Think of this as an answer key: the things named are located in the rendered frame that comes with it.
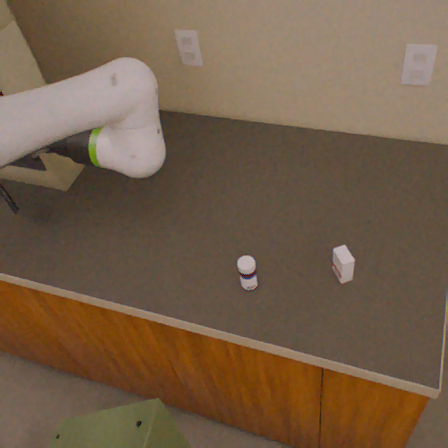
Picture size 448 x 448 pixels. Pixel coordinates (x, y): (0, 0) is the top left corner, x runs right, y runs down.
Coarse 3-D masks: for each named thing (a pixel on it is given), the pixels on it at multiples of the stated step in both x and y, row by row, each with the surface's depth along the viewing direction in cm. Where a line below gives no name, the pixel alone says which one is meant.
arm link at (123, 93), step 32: (128, 64) 87; (32, 96) 78; (64, 96) 80; (96, 96) 83; (128, 96) 86; (0, 128) 73; (32, 128) 76; (64, 128) 81; (128, 128) 91; (0, 160) 75
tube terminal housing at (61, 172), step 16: (0, 0) 110; (0, 16) 110; (0, 32) 111; (16, 32) 116; (0, 48) 112; (16, 48) 116; (0, 64) 113; (16, 64) 117; (32, 64) 122; (0, 80) 115; (16, 80) 118; (32, 80) 123; (48, 160) 134; (64, 160) 140; (0, 176) 150; (16, 176) 147; (32, 176) 144; (48, 176) 141; (64, 176) 141
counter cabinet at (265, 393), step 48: (0, 288) 146; (0, 336) 190; (48, 336) 168; (96, 336) 151; (144, 336) 136; (192, 336) 124; (144, 384) 174; (192, 384) 155; (240, 384) 140; (288, 384) 127; (336, 384) 117; (288, 432) 160; (336, 432) 144; (384, 432) 130
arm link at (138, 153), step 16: (96, 128) 98; (112, 128) 92; (144, 128) 92; (160, 128) 96; (96, 144) 97; (112, 144) 95; (128, 144) 93; (144, 144) 93; (160, 144) 96; (96, 160) 99; (112, 160) 96; (128, 160) 94; (144, 160) 95; (160, 160) 97; (128, 176) 99; (144, 176) 98
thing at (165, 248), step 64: (192, 128) 154; (256, 128) 150; (64, 192) 144; (128, 192) 140; (192, 192) 137; (256, 192) 134; (320, 192) 131; (384, 192) 128; (0, 256) 131; (64, 256) 128; (128, 256) 125; (192, 256) 123; (256, 256) 120; (320, 256) 118; (384, 256) 115; (192, 320) 111; (256, 320) 109; (320, 320) 107; (384, 320) 105; (384, 384) 101
